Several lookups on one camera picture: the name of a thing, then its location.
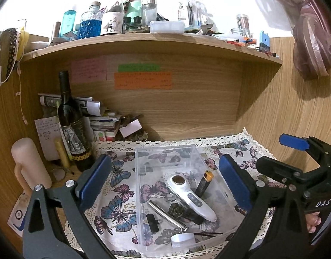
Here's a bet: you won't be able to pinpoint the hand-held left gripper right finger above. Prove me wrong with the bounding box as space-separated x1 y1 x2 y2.
219 154 311 259

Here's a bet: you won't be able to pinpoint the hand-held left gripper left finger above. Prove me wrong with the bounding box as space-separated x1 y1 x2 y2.
22 154 117 259

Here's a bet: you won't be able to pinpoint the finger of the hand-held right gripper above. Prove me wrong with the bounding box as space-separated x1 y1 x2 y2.
279 133 325 166
256 156 306 186

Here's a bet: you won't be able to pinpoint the black battery gold top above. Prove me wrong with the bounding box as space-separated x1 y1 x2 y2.
195 171 214 198

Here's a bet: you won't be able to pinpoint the clear plastic box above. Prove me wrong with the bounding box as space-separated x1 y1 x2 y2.
134 144 248 254

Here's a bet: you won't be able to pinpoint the thin black cable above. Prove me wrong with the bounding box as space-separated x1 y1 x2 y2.
194 231 224 238

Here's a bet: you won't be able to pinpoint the dark green spiky ornament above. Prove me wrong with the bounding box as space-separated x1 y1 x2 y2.
168 202 186 218

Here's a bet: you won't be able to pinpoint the small black plug piece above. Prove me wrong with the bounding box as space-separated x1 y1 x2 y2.
146 213 162 233

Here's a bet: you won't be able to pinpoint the silver metal rod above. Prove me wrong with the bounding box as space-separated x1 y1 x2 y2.
147 200 189 232

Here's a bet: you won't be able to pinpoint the white tape roll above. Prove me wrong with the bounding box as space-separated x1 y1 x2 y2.
170 232 196 249

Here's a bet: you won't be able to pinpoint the person's right hand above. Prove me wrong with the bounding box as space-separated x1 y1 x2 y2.
307 212 322 234

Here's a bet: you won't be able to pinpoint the butterfly print lace cloth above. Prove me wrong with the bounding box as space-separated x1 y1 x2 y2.
64 127 279 259

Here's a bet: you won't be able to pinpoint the yellow tube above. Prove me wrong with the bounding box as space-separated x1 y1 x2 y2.
54 138 71 169

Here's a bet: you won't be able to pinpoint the white handheld massager device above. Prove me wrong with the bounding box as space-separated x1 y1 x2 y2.
167 175 217 223

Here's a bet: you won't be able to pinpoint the stack of booklets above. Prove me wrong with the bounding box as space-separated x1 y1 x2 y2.
87 109 123 142

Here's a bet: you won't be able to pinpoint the dark wine bottle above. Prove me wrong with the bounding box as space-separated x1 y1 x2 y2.
58 71 95 172

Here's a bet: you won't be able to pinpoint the pile of coins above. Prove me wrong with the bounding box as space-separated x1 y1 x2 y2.
124 132 150 142

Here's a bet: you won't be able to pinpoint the pale pink card box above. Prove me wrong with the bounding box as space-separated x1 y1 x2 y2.
119 121 142 138

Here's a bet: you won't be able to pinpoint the white handwritten note sheet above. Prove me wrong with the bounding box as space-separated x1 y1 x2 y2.
34 116 62 161

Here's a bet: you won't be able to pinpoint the dark brown ornament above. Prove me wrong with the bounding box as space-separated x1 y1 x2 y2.
119 114 144 126

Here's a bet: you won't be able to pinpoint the cream cylindrical bottle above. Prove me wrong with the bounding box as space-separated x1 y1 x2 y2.
11 137 53 195

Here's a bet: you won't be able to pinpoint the rolled printed paper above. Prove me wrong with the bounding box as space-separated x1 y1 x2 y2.
38 93 107 117

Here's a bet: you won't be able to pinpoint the blue white card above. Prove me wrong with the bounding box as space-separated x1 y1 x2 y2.
8 194 31 238

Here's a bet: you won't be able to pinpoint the pink curtain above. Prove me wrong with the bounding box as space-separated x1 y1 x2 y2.
246 0 331 81

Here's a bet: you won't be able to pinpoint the small blue box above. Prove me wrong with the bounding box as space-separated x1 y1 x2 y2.
259 30 271 52

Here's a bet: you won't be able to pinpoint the orange paper note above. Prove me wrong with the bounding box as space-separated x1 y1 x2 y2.
114 71 173 90

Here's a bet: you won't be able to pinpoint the pink paper note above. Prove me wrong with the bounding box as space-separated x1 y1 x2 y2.
71 58 107 84

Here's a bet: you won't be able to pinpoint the orange pens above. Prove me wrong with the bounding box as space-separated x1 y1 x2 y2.
227 38 257 46

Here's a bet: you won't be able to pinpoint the green paper note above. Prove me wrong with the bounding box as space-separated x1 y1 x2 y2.
118 63 160 72

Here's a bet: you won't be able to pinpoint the low glass jar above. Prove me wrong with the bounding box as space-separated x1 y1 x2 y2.
231 27 253 39

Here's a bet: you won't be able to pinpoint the tall glass jar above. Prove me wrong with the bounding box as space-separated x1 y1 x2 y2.
236 14 252 30

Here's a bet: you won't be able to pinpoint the wooden shelf board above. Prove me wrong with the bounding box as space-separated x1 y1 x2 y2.
20 34 283 65

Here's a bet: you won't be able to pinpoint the yellow hanging pouch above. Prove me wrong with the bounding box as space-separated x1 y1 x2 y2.
17 31 30 60

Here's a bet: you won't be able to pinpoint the glass bottle blue beads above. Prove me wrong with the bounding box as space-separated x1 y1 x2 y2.
79 1 103 39

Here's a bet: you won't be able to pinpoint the black lace ribbon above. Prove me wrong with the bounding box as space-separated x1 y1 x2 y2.
5 28 17 79

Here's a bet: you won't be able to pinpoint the clear bottle white label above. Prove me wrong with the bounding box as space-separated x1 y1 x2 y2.
100 0 125 36

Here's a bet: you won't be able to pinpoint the teal plastic bottle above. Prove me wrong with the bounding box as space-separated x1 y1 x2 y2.
61 10 77 37

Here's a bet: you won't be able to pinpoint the small black binoculars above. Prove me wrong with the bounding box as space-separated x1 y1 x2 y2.
124 16 144 31

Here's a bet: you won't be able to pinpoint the white plastic container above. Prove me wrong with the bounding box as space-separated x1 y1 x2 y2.
149 20 185 34

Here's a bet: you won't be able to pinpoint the clear tool package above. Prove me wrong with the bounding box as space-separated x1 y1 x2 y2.
177 0 209 29

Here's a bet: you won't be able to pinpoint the clear glass bottle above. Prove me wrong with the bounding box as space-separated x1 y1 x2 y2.
141 0 158 27

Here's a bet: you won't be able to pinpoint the mint green spray bottle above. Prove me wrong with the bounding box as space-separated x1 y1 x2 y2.
124 0 143 19

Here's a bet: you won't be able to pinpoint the thin wire eyeglasses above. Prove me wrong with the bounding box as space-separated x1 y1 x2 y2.
51 166 75 181

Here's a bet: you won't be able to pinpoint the white earphone cord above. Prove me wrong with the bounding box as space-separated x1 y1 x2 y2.
17 59 28 126

